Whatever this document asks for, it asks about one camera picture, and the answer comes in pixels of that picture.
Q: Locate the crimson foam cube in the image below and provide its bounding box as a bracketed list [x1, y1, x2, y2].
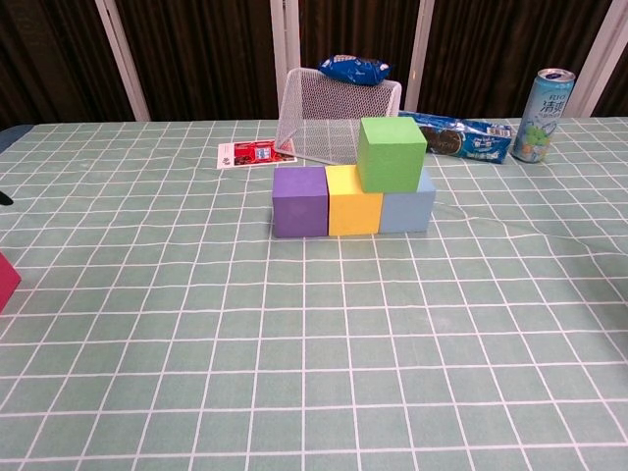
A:
[0, 252, 24, 315]

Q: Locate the purple foam cube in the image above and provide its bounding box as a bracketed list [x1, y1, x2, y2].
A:
[272, 165, 329, 239]

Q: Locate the green foam cube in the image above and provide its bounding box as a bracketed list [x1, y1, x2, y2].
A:
[356, 116, 427, 193]

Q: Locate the light blue foam cube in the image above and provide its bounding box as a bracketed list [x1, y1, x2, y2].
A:
[380, 169, 438, 235]

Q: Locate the red and white card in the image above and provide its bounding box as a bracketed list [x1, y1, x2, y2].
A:
[216, 139, 299, 171]

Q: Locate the green checked tablecloth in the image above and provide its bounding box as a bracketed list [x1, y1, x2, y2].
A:
[0, 116, 628, 471]

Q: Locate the yellow foam cube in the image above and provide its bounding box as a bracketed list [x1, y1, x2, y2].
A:
[325, 164, 385, 237]

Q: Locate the small blue cookie pack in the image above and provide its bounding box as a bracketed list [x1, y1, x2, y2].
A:
[317, 54, 393, 87]

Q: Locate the long blue cookie package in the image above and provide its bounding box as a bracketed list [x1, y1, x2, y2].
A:
[396, 111, 516, 166]

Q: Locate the light blue drink can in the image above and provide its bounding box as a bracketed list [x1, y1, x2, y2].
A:
[509, 68, 576, 164]

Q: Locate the white wire mesh basket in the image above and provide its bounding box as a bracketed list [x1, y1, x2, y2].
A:
[273, 67, 403, 167]

